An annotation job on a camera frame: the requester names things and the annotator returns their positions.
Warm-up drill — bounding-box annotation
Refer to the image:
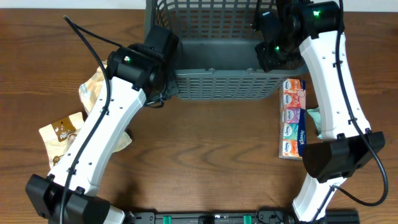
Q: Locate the grey plastic lattice basket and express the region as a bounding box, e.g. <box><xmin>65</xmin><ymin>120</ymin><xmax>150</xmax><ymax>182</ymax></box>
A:
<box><xmin>144</xmin><ymin>0</ymin><xmax>307</xmax><ymax>100</ymax></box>

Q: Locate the teal small snack packet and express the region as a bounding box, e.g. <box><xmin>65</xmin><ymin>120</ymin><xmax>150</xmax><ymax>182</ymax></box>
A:
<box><xmin>307</xmin><ymin>108</ymin><xmax>322</xmax><ymax>139</ymax></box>

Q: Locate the Kleenex tissue multipack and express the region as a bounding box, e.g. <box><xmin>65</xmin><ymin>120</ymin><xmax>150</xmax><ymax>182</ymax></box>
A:
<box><xmin>279</xmin><ymin>78</ymin><xmax>307</xmax><ymax>160</ymax></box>

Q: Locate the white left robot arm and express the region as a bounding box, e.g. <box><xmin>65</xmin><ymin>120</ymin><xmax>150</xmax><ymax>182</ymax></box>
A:
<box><xmin>25</xmin><ymin>26</ymin><xmax>179</xmax><ymax>223</ymax></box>

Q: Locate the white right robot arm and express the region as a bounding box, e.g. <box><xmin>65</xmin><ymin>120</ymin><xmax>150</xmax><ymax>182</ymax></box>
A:
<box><xmin>252</xmin><ymin>1</ymin><xmax>385</xmax><ymax>223</ymax></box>

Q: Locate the beige crumpled snack pouch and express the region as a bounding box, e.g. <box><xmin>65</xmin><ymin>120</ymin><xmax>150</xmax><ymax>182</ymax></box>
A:
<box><xmin>78</xmin><ymin>67</ymin><xmax>104</xmax><ymax>114</ymax></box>

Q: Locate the beige pouch with hang hole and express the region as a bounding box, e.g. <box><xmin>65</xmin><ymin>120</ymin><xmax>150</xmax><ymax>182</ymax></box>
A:
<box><xmin>114</xmin><ymin>128</ymin><xmax>134</xmax><ymax>152</ymax></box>

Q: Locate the white brown Pancee snack bag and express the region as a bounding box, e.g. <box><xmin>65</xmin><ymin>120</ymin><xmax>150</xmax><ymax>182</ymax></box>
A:
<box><xmin>39</xmin><ymin>112</ymin><xmax>84</xmax><ymax>168</ymax></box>

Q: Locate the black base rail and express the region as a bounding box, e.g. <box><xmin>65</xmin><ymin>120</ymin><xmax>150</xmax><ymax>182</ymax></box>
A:
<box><xmin>122</xmin><ymin>209</ymin><xmax>361</xmax><ymax>224</ymax></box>

